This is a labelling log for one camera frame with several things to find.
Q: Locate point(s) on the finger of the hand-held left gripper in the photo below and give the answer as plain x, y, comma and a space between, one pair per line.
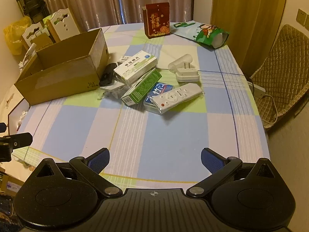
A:
2, 127
21, 139

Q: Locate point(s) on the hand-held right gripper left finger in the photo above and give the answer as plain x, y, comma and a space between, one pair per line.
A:
99, 160

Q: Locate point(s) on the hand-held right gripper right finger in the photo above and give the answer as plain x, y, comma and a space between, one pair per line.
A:
211, 160

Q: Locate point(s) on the white remote control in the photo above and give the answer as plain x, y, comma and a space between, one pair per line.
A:
178, 96

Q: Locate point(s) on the clear plastic box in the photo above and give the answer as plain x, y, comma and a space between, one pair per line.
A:
115, 90

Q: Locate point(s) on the brown cardboard box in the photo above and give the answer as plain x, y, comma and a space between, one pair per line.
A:
62, 77

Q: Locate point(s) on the black remote control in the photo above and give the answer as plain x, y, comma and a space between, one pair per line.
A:
108, 75

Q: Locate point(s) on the clear box blue label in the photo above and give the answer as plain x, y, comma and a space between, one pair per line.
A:
154, 94

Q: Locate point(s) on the white plug adapter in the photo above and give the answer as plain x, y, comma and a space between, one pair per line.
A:
187, 76

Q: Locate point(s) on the white medicine box round logo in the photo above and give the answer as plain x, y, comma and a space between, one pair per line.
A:
135, 67

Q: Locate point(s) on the translucent plastic cup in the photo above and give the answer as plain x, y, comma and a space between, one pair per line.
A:
178, 62

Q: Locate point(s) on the cream printed tablecloth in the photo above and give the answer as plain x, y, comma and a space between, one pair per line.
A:
7, 96

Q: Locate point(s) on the cardboard carton blue label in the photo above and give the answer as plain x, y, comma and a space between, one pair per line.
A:
10, 185

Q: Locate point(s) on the printed white plastic bag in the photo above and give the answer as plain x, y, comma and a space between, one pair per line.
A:
27, 55

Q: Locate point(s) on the white power strip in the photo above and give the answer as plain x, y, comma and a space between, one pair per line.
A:
257, 90

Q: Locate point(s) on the yellow plastic bag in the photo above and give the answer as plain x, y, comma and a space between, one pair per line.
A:
14, 33

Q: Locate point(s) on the small cardboard carton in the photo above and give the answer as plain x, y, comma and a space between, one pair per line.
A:
42, 41

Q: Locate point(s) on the small white wooden chair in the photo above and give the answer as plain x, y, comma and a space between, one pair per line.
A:
32, 32

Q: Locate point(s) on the large white wooden chair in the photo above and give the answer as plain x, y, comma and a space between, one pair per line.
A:
64, 25

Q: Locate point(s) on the green printed bag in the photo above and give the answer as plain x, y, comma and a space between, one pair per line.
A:
207, 35

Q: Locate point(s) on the yellow curtain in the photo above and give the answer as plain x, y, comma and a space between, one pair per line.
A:
241, 17

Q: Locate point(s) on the red gift box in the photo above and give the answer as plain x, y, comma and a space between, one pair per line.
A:
157, 21

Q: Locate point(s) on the grey shiny curtain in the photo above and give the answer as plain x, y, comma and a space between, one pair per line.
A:
91, 2

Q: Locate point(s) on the wall switch plate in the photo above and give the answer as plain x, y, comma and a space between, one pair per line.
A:
302, 18

